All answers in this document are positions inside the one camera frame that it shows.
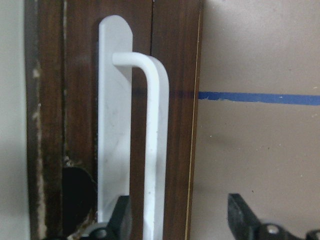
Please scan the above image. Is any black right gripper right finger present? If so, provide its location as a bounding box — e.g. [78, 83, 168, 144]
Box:
[227, 193, 260, 240]

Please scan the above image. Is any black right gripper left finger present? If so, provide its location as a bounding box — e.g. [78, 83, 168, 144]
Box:
[106, 195, 132, 240]

